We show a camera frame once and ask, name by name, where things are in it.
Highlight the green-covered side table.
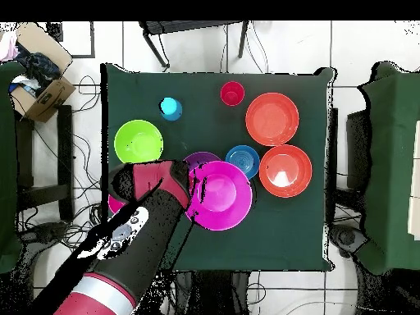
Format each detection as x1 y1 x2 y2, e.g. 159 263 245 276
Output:
358 61 420 275
0 60 25 274

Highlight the dark green tablecloth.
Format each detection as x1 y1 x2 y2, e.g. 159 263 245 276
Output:
99 62 336 274

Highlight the light blue cup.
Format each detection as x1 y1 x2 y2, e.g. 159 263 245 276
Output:
159 97 184 122

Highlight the cardboard box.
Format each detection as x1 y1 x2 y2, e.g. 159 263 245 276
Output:
9 21 77 123

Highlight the orange bowl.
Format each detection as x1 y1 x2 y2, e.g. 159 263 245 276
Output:
258 144 313 199
244 92 300 147

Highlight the blue bowl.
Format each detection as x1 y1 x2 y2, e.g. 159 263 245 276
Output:
225 144 261 180

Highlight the large pink bowl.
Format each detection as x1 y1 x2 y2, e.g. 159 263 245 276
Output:
185 160 254 232

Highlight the purple bowl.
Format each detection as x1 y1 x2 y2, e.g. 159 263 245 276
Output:
183 151 223 170

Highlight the black caster leg with knob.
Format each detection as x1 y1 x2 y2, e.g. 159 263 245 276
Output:
329 222 370 260
17 221 71 253

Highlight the small crimson bowl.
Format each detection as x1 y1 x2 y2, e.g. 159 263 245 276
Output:
107 194 128 215

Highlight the black metal chair frame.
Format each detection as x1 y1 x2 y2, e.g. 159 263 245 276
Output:
138 20 250 70

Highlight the black bench frame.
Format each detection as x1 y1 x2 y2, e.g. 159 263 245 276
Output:
14 104 75 221

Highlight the red cup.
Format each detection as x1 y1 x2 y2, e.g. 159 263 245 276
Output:
220 80 246 107

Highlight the tangle of black cables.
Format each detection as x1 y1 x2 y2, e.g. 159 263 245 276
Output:
19 75 178 315

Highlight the black cabinet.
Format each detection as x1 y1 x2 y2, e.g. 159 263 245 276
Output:
345 109 372 191

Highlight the green bowl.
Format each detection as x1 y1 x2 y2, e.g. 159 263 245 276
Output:
113 119 164 164

